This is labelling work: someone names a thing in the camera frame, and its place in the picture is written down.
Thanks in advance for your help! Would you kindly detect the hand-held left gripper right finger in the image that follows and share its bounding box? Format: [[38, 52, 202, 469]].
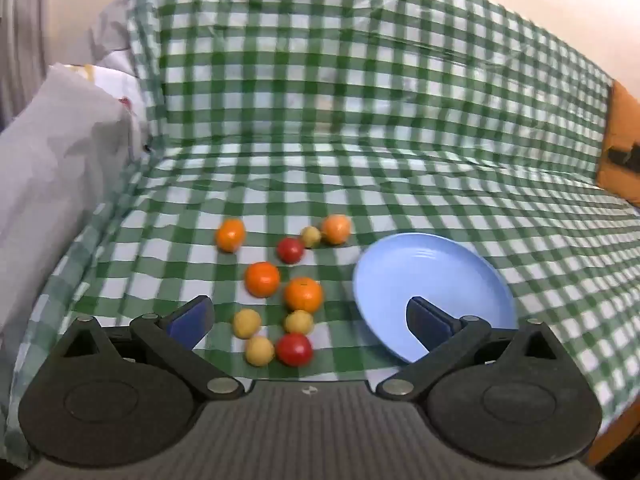
[[375, 296, 582, 403]]

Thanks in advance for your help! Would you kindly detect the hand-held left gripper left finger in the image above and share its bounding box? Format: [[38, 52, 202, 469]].
[[59, 296, 246, 403]]

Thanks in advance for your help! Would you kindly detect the light blue plate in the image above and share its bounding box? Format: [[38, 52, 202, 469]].
[[352, 232, 518, 363]]

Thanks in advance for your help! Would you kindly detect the red tomato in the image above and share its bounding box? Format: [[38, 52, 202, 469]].
[[276, 237, 306, 265], [274, 332, 314, 366]]

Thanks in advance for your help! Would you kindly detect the plastic-wrapped orange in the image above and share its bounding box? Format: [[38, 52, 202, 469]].
[[215, 217, 247, 253], [320, 214, 352, 246]]

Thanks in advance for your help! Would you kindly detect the grey cloth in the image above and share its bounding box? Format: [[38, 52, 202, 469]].
[[0, 62, 146, 361]]

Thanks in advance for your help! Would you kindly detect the green checkered cloth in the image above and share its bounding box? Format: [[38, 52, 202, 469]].
[[10, 0, 640, 466]]

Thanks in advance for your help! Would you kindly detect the white printed pillow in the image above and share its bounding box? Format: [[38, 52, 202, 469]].
[[65, 62, 151, 151]]

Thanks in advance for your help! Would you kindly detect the orange cushion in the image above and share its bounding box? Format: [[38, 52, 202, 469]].
[[597, 80, 640, 206]]

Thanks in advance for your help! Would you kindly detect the pale curtain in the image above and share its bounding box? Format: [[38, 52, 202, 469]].
[[0, 0, 51, 126]]

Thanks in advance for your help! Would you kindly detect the wooden frame edge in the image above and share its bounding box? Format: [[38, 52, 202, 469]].
[[587, 400, 640, 466]]

